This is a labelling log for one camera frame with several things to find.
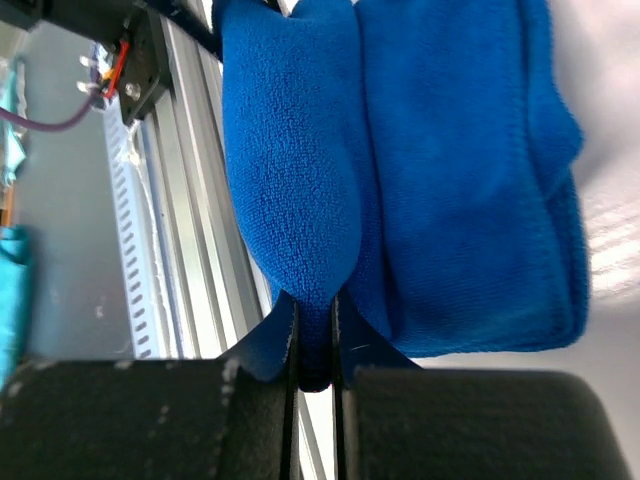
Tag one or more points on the white slotted cable duct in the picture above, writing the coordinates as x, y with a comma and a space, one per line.
133, 238

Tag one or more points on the teal cloth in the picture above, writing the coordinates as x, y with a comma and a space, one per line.
17, 260

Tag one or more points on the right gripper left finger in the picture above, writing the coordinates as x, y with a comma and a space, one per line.
125, 419

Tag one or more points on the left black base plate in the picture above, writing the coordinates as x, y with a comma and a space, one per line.
145, 75

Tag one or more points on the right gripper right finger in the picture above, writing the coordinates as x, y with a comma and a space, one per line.
396, 420

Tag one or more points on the blue towel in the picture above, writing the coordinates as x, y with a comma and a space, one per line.
416, 154

